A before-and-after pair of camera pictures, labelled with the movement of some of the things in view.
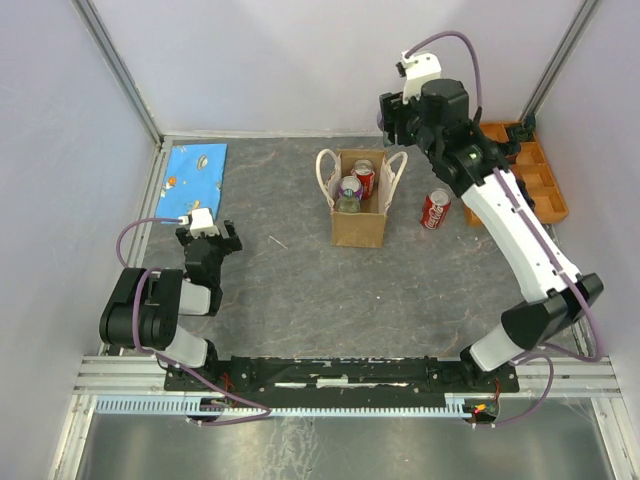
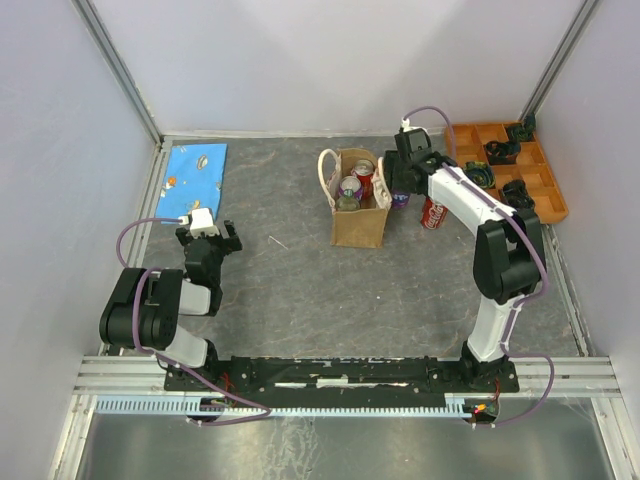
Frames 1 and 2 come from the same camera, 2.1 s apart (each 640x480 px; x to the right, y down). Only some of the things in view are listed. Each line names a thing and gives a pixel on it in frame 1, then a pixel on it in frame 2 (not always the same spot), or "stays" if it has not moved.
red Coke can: [435, 208] stays
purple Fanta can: [380, 121] to [400, 200]
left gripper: [233, 239] stays
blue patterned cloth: [193, 180] stays
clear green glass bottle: [348, 203] stays
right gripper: [394, 110] to [391, 165]
